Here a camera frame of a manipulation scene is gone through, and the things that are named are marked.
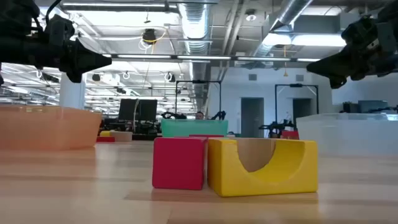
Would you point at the black background robot arm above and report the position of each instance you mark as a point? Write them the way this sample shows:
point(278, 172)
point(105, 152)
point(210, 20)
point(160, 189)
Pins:
point(276, 127)
point(219, 115)
point(172, 115)

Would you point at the black ceiling camera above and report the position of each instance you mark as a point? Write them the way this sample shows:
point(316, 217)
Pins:
point(149, 35)

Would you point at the clear plastic bin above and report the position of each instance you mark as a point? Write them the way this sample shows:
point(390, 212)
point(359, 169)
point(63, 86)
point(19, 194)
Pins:
point(348, 133)

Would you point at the natural wood half-cylinder block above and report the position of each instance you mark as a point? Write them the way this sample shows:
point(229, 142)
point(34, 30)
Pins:
point(255, 152)

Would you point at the grey door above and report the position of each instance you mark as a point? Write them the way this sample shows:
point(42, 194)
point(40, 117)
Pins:
point(252, 116)
point(301, 109)

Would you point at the green translucent plastic bin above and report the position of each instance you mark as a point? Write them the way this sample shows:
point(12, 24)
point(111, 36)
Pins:
point(192, 127)

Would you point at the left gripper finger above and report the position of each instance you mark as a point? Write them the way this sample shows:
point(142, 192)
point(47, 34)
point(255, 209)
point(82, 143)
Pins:
point(93, 65)
point(93, 56)

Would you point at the orange translucent plastic bin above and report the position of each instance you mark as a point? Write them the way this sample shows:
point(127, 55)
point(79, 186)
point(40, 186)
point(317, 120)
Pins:
point(46, 127)

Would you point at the grey storage boxes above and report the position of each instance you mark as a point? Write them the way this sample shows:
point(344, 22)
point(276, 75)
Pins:
point(371, 106)

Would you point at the long red block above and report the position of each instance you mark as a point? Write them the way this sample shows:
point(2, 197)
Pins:
point(105, 139)

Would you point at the person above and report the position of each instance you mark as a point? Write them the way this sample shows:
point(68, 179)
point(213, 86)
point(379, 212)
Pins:
point(199, 115)

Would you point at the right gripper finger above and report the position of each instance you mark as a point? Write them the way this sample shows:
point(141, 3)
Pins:
point(332, 68)
point(338, 81)

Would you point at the white column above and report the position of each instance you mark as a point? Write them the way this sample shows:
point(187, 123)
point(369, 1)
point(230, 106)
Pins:
point(72, 93)

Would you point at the red arch block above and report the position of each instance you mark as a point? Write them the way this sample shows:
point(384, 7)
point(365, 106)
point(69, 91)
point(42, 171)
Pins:
point(178, 163)

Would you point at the black computer monitor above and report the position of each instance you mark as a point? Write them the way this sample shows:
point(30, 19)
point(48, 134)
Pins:
point(148, 110)
point(127, 109)

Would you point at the overhead light bar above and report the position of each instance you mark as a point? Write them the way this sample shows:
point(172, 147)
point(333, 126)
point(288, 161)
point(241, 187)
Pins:
point(202, 57)

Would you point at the black frame stand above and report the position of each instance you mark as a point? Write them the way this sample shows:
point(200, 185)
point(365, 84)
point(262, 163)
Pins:
point(316, 99)
point(220, 96)

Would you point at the yellow arch block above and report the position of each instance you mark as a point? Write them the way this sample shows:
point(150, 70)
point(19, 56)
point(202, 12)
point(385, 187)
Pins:
point(230, 174)

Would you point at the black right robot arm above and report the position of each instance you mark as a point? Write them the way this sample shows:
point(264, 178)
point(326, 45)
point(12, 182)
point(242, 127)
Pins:
point(391, 9)

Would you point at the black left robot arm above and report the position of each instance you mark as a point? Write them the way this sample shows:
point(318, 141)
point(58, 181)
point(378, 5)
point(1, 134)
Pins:
point(21, 49)

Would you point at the yellow cylinder block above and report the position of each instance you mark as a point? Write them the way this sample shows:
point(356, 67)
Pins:
point(104, 133)

